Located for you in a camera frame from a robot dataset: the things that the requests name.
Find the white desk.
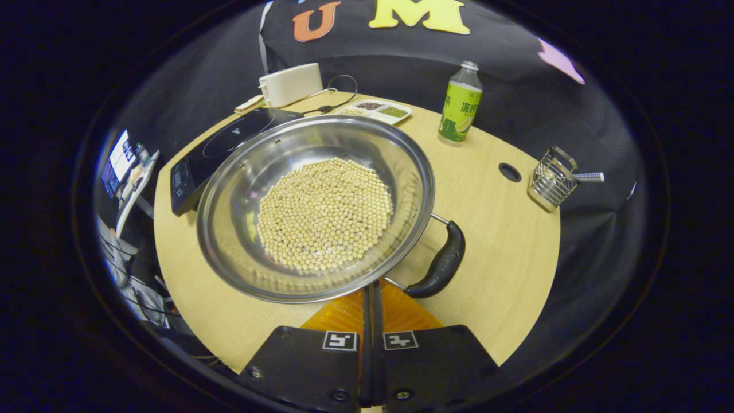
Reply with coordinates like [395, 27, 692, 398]
[116, 150, 160, 239]

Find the computer monitor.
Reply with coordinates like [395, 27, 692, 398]
[101, 129, 138, 199]

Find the stainless steel pot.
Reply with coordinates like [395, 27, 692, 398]
[196, 115, 466, 303]

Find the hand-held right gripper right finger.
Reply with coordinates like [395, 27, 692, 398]
[374, 280, 499, 413]

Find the metal wire basket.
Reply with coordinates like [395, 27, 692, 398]
[528, 146, 580, 213]

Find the white divided plate with grains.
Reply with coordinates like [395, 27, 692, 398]
[335, 99, 412, 125]

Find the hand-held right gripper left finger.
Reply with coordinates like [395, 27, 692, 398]
[238, 282, 373, 413]

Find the pile of soybeans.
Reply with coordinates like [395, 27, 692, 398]
[256, 158, 395, 271]

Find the black backdrop cloth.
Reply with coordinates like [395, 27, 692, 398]
[97, 0, 654, 368]

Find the green label bottle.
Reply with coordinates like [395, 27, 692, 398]
[438, 61, 483, 147]

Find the black power cable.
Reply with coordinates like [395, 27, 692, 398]
[301, 75, 358, 115]

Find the black induction cooktop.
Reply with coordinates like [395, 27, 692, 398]
[170, 107, 304, 217]

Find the white toaster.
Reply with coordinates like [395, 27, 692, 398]
[258, 63, 323, 108]

